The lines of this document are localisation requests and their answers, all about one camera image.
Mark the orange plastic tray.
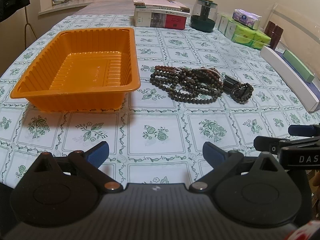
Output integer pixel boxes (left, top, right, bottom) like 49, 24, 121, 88
10, 28, 140, 111

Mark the thick white red book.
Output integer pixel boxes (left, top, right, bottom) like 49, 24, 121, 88
134, 9, 187, 30

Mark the pink cover book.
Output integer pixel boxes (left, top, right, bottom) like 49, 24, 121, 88
133, 0, 190, 13

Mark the purple tissue pack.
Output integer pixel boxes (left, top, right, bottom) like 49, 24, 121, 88
232, 9, 261, 30

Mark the green glass humidifier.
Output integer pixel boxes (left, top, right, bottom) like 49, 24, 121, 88
190, 0, 217, 33

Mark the green tissue pack bundle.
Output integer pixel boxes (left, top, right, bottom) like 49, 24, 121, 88
217, 14, 271, 50

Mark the green floral tablecloth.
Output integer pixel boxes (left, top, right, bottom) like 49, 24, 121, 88
1, 14, 319, 187

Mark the black beaded bracelet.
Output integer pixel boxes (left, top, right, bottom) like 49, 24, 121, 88
222, 74, 254, 104

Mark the long green box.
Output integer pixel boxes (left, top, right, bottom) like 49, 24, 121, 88
283, 49, 315, 83

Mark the gold metal coat rack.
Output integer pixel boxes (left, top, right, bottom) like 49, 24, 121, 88
24, 6, 38, 49

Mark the dark wooden bead necklace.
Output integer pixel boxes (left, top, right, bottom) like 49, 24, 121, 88
149, 65, 224, 105

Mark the long white box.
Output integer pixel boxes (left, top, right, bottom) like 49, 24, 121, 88
260, 46, 319, 113

